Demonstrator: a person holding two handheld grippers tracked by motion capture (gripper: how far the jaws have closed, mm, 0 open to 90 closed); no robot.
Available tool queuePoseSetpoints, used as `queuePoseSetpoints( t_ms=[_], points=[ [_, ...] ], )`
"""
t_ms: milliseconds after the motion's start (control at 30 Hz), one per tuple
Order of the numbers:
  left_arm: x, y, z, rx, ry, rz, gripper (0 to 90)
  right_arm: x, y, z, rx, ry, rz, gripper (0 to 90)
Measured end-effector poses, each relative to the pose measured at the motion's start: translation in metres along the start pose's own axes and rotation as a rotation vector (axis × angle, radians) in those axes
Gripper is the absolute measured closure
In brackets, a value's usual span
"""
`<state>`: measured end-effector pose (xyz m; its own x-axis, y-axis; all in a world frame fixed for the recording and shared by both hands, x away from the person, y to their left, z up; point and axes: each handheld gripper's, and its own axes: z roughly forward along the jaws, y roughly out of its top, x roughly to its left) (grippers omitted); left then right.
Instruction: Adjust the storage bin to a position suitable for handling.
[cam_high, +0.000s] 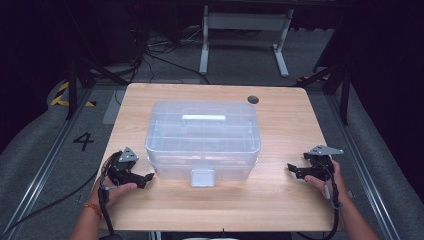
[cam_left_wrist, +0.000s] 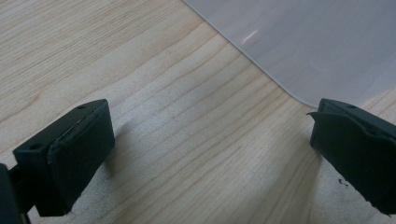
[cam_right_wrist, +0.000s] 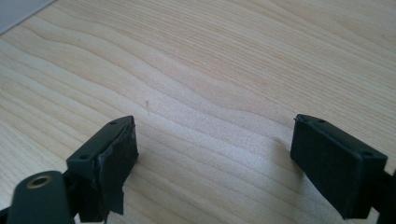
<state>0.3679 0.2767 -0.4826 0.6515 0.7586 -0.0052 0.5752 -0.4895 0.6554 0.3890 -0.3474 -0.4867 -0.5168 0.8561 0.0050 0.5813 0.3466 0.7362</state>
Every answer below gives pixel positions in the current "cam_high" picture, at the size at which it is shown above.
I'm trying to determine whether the thin black floor cable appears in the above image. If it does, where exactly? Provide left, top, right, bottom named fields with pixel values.
left=0, top=168, right=101, bottom=238

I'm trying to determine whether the metal floor rail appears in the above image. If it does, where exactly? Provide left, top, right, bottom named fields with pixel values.
left=324, top=93, right=403, bottom=240
left=0, top=87, right=96, bottom=240

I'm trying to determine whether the person's right hand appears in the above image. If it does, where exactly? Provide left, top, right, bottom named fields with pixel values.
left=304, top=160, right=350, bottom=209

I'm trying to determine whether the red orange bracelet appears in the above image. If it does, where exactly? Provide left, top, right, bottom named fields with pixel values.
left=83, top=201, right=105, bottom=221

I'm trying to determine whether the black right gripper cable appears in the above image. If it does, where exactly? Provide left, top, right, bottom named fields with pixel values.
left=294, top=159, right=342, bottom=240

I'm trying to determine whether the person's left hand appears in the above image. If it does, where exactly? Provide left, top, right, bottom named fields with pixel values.
left=90, top=161, right=139, bottom=210

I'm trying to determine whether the black tripod stand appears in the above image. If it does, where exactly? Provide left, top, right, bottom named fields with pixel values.
left=296, top=61, right=353, bottom=127
left=64, top=54, right=130, bottom=121

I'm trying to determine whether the tangle of black floor cables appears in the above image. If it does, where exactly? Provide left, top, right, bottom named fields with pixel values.
left=128, top=19, right=212, bottom=86

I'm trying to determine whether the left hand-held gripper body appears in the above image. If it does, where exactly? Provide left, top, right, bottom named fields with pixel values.
left=107, top=146, right=141, bottom=186

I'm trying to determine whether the grey metal desk frame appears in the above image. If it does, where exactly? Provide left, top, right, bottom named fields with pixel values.
left=198, top=4, right=295, bottom=79

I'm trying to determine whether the yellow black floor tape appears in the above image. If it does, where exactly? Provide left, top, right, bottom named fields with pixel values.
left=49, top=81, right=98, bottom=108

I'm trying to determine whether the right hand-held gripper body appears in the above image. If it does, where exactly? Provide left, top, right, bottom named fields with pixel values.
left=303, top=144, right=345, bottom=182

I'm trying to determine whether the clear plastic storage box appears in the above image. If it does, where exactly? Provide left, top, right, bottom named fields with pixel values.
left=144, top=100, right=262, bottom=188

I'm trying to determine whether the thick black left gripper cable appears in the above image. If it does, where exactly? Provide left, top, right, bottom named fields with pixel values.
left=97, top=151, right=124, bottom=240

